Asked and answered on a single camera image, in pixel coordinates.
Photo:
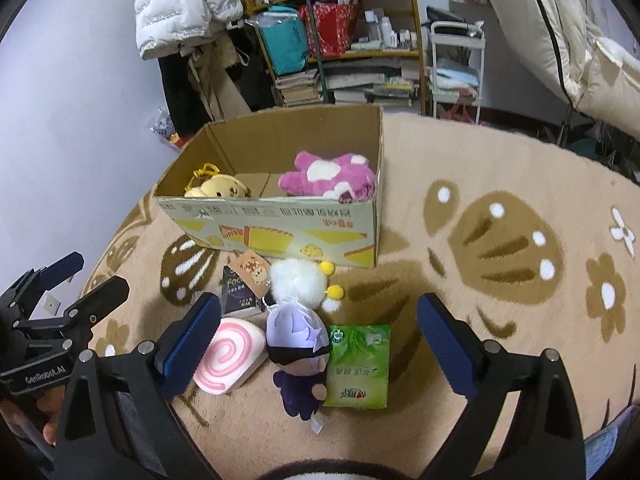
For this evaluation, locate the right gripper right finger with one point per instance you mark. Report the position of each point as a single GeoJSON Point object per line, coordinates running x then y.
{"type": "Point", "coordinates": [544, 440]}

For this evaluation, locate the cream reclining chair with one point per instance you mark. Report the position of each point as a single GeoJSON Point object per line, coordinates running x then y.
{"type": "Point", "coordinates": [559, 43]}

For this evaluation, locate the green tissue pack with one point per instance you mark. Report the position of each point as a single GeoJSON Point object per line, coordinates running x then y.
{"type": "Point", "coordinates": [359, 367]}

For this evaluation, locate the stack of books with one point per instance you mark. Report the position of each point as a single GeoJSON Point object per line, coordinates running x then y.
{"type": "Point", "coordinates": [387, 82]}
{"type": "Point", "coordinates": [299, 89]}

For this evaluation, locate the stack of books left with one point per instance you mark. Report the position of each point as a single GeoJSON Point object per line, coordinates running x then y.
{"type": "Point", "coordinates": [299, 89]}

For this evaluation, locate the pink swirl roll plush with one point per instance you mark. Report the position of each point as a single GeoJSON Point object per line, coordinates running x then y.
{"type": "Point", "coordinates": [236, 351]}

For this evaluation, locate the white wall socket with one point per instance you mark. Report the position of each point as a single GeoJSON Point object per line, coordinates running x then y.
{"type": "Point", "coordinates": [50, 304]}

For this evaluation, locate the white trolley cart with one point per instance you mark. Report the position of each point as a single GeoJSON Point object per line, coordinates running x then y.
{"type": "Point", "coordinates": [455, 70]}

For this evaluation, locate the white fluffy pompom plush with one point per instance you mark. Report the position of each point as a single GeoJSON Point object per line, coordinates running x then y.
{"type": "Point", "coordinates": [307, 282]}

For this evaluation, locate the white puffer jacket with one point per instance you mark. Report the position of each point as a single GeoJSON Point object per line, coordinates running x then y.
{"type": "Point", "coordinates": [167, 27]}

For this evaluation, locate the white-haired anime doll plush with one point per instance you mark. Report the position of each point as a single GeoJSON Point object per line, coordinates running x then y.
{"type": "Point", "coordinates": [298, 344]}

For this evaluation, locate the red patterned gift bag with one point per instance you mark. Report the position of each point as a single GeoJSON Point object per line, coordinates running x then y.
{"type": "Point", "coordinates": [336, 24]}

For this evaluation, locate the snack bag on floor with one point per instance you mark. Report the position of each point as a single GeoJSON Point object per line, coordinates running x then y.
{"type": "Point", "coordinates": [162, 126]}

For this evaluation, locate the wooden bookshelf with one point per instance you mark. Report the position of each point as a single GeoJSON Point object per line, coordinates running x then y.
{"type": "Point", "coordinates": [383, 28]}

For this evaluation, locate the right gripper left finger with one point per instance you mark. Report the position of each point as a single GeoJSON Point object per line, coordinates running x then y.
{"type": "Point", "coordinates": [117, 421]}

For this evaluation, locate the beige trench coat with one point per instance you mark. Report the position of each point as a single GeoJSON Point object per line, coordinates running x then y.
{"type": "Point", "coordinates": [219, 94]}

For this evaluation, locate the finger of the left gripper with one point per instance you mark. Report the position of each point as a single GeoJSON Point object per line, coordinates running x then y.
{"type": "Point", "coordinates": [92, 308]}
{"type": "Point", "coordinates": [26, 291]}

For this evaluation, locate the yellow bear plush keychain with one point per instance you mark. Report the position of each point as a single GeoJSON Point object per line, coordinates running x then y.
{"type": "Point", "coordinates": [209, 182]}

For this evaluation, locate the green pole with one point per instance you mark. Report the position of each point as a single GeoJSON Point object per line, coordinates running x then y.
{"type": "Point", "coordinates": [317, 51]}

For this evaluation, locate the black face mask packet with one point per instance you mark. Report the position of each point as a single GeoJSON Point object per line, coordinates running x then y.
{"type": "Point", "coordinates": [236, 298]}

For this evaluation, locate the stack of books right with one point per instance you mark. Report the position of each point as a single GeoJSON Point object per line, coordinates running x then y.
{"type": "Point", "coordinates": [387, 82]}

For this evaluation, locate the person's left hand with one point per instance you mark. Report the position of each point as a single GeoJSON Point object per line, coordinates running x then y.
{"type": "Point", "coordinates": [49, 403]}

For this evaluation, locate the open cardboard box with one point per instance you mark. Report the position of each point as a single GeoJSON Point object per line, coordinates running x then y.
{"type": "Point", "coordinates": [257, 149]}

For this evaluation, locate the teal bag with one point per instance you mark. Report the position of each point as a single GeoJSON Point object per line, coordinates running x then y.
{"type": "Point", "coordinates": [284, 35]}

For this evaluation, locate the pink white spotted plush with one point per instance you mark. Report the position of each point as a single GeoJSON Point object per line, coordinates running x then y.
{"type": "Point", "coordinates": [346, 178]}

